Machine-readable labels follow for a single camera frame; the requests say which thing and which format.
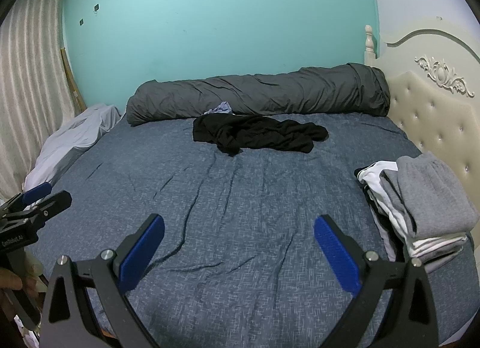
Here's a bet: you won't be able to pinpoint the person's left hand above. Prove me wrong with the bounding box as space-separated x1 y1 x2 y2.
0 268 38 322

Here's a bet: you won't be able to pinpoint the white black folded garment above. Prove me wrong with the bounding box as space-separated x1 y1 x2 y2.
355 160 471 273

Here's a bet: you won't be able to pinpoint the blue patterned bed sheet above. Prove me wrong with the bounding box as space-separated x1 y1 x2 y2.
22 111 475 348

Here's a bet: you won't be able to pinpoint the dark grey rolled duvet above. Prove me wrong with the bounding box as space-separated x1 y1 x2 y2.
126 63 391 126

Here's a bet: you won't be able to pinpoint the small blue crumpled cloth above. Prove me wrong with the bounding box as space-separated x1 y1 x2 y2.
204 101 233 115

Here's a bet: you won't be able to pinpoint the striped beige curtain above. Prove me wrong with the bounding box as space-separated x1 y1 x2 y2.
1 0 77 199

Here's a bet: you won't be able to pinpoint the grey folded sweatpants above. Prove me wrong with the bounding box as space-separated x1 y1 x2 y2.
379 151 479 240

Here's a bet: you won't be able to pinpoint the light grey blanket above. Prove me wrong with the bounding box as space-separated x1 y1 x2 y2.
23 103 121 191

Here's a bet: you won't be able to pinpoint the cream tufted headboard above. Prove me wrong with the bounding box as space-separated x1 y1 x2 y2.
364 16 480 203

